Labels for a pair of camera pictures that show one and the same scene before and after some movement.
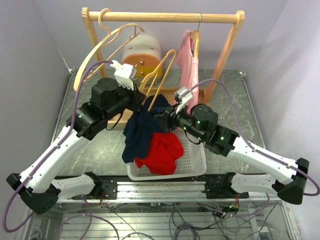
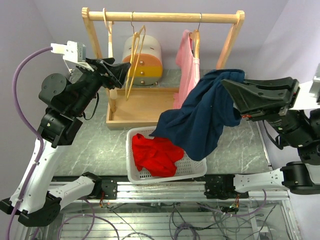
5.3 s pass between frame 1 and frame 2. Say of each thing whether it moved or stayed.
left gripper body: moved
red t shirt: stayed
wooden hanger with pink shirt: stayed
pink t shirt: stayed
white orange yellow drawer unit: stayed
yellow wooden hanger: moved
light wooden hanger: moved
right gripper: moved
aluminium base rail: stayed
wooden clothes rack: stayed
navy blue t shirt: moved
